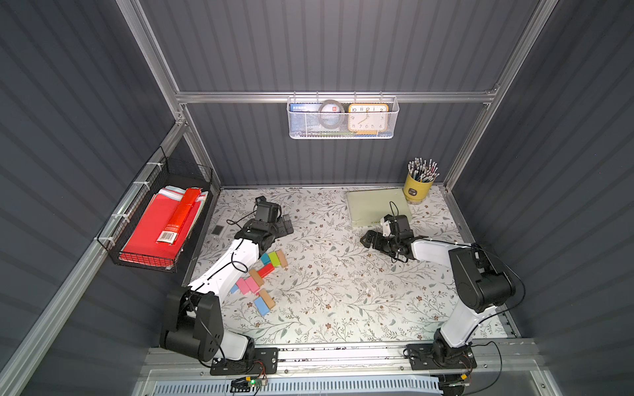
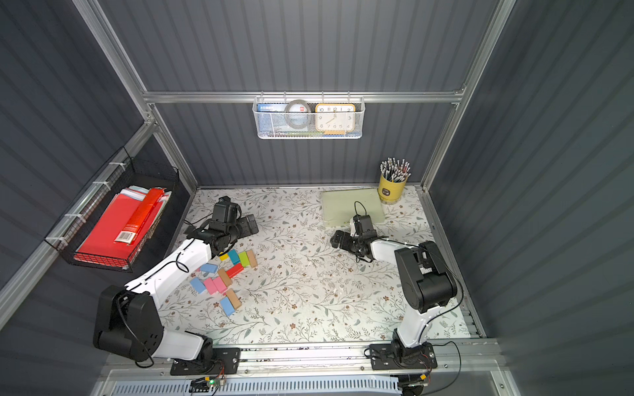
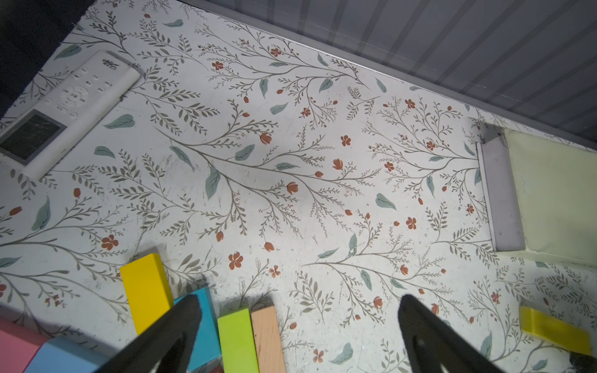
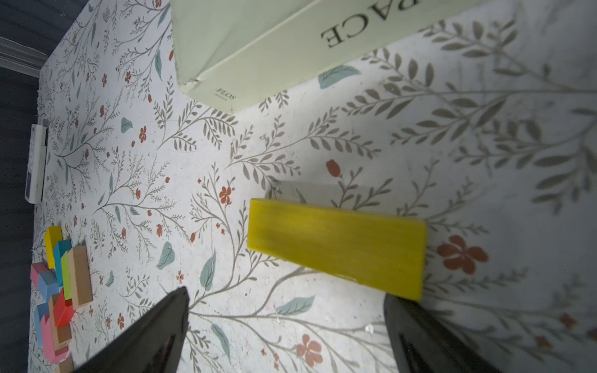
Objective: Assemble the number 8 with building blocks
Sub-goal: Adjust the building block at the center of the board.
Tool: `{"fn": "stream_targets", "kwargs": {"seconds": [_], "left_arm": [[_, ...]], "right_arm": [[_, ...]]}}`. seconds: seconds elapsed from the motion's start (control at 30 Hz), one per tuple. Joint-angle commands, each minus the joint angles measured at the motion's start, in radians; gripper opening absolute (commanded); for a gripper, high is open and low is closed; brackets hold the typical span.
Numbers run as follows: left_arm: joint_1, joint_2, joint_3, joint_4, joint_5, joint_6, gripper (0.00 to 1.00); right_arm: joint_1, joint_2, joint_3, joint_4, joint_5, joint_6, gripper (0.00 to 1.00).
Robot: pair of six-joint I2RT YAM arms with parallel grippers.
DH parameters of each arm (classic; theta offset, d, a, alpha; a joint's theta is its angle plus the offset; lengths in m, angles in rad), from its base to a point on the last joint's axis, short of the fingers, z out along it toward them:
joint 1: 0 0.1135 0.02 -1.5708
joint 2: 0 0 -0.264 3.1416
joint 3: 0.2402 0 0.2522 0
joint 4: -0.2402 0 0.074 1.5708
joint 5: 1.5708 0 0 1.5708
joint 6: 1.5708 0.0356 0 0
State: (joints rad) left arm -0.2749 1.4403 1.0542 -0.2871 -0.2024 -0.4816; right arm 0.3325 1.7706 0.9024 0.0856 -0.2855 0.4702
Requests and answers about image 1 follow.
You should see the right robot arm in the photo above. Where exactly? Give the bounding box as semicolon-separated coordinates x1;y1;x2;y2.
360;214;516;351

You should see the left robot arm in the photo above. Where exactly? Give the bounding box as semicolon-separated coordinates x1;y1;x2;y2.
159;196;293;363

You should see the green block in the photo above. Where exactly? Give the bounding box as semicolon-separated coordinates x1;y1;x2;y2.
268;252;282;267

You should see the tan wooden block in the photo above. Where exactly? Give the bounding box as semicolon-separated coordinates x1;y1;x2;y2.
276;250;288;268

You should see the pale green workspace book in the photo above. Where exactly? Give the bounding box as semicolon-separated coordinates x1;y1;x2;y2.
346;188;413;228

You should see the red block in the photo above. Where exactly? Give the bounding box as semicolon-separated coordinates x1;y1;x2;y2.
258;263;275;278

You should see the white remote control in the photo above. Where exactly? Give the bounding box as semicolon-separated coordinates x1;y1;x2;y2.
208;208;235;241

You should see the tan block middle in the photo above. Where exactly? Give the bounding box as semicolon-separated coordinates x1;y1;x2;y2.
249;269;264;286

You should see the yellow pen cup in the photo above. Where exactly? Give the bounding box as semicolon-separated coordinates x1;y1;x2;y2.
403;158;439;203

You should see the pink block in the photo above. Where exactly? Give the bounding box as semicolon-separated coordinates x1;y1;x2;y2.
235;278;250;295
245;277;261;295

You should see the tan block front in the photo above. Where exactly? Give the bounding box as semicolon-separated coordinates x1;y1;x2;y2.
259;289;276;310

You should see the blue block front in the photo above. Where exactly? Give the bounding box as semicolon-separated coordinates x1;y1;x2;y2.
254;297;270;317

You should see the red long box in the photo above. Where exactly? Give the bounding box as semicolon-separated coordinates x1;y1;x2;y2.
156;186;203;245

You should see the red folder stack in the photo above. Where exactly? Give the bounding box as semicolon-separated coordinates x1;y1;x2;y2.
119;190;208;270

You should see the yellow square clock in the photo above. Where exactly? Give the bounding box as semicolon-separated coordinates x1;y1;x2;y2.
348;103;390;135

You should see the grey tape roll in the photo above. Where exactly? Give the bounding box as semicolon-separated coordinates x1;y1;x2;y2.
318;99;344;130

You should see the green circuit board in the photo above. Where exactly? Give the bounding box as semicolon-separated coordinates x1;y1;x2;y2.
229;376;268;395

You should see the white wire wall basket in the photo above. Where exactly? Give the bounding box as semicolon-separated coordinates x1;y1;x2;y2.
287;94;400;140

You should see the black wire side basket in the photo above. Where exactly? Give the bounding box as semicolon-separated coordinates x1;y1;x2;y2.
97;149;213;272

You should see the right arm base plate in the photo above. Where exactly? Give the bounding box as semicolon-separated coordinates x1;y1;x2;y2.
403;343;477;371

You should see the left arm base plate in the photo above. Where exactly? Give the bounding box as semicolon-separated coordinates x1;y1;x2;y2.
210;347;279;376

